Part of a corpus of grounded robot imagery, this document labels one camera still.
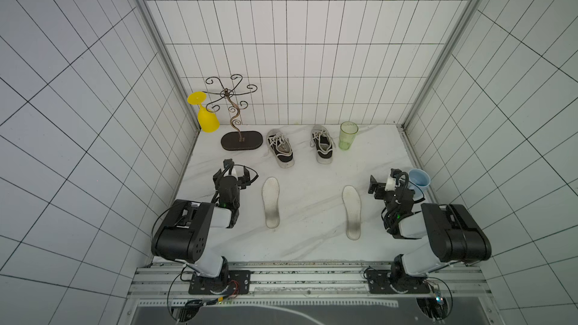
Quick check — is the white insole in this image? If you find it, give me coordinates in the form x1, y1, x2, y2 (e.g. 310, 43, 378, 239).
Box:
342, 185, 361, 241
262, 177, 280, 229

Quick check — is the black white sneaker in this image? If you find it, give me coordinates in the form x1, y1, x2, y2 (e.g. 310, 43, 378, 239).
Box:
266, 129, 294, 169
310, 125, 334, 165

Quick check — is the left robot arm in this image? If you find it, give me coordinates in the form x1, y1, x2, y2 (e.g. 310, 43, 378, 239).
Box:
151, 159, 258, 298

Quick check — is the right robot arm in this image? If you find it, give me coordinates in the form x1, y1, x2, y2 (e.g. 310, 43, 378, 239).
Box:
364, 169, 492, 294

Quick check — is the blue mug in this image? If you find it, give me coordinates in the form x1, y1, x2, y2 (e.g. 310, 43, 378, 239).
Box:
408, 169, 430, 200

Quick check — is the black metal cup rack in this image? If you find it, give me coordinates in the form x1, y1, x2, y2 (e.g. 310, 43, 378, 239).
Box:
205, 74, 263, 151

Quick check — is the yellow plastic wine glass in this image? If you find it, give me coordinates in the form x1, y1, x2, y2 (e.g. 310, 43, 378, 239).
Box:
188, 92, 220, 133

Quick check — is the green transparent cup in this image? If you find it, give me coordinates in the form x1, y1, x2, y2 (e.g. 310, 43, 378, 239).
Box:
339, 121, 359, 150

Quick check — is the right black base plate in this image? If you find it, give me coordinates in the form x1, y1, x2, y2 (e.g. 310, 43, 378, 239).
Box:
363, 268, 430, 295

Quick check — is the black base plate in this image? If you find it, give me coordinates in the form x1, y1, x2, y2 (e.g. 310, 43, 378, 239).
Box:
363, 268, 430, 295
188, 270, 251, 296

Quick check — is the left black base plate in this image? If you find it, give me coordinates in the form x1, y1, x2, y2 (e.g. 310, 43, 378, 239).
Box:
188, 270, 251, 296

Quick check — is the aluminium mounting rail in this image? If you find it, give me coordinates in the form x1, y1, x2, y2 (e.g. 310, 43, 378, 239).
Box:
128, 262, 490, 302

